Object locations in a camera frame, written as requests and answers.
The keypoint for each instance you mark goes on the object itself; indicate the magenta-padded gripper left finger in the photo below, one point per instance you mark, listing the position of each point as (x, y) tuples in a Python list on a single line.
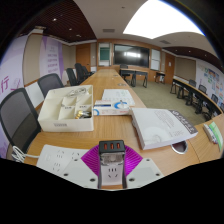
[(80, 171)]

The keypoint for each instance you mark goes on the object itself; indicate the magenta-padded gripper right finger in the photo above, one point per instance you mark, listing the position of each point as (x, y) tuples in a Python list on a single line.
[(143, 171)]

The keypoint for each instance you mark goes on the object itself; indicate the black clear charger block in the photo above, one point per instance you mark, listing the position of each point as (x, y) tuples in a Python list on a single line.
[(111, 146)]

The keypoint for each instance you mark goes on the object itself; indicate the white power strip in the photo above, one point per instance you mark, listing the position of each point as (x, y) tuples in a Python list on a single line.
[(53, 156)]

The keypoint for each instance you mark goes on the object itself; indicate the round metal table grommet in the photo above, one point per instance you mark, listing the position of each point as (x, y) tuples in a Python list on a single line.
[(180, 147)]

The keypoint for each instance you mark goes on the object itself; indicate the white book with dark spine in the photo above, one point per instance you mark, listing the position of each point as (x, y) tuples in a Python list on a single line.
[(160, 128)]

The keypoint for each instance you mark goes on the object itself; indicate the white compartment organizer box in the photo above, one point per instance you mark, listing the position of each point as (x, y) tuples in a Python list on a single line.
[(66, 125)]

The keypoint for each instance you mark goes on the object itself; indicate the small white blue carton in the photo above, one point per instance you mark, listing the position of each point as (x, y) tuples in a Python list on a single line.
[(108, 109)]

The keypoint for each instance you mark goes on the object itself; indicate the white pack of markers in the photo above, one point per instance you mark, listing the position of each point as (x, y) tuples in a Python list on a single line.
[(210, 133)]

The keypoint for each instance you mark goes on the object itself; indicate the large black mesh office chair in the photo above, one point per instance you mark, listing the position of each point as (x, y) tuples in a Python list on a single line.
[(18, 116)]

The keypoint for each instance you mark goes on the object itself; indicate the long curved wooden table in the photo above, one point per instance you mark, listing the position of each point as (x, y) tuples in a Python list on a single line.
[(191, 90)]

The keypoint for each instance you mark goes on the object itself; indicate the small wooden side table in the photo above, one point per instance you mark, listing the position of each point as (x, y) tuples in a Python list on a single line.
[(160, 73)]

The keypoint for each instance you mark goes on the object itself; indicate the row of black office chairs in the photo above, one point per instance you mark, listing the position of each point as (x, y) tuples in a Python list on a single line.
[(80, 71)]

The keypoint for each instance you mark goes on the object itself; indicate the small wooden desk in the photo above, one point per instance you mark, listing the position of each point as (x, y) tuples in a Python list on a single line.
[(133, 71)]

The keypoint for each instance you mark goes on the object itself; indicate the chairs along curved table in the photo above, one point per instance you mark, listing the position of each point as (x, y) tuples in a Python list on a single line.
[(202, 89)]

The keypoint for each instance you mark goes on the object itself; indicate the black chair behind desk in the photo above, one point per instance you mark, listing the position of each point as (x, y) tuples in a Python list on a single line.
[(124, 66)]

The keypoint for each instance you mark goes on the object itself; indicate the plain whiteboard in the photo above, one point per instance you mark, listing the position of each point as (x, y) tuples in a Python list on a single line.
[(155, 59)]

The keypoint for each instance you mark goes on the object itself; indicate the green-topped whiteboard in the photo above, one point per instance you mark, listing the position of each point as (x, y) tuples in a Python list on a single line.
[(104, 53)]

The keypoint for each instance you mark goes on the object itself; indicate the bright ceiling light panel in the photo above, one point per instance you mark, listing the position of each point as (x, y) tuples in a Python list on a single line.
[(160, 20)]

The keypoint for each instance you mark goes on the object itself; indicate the colourful wall posters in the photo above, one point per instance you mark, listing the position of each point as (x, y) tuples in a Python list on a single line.
[(211, 81)]

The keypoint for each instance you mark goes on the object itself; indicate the large black wall screen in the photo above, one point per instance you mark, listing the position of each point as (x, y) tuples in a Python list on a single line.
[(131, 55)]

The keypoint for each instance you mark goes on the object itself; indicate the purple wall banner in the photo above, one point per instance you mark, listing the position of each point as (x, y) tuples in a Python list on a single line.
[(51, 56)]

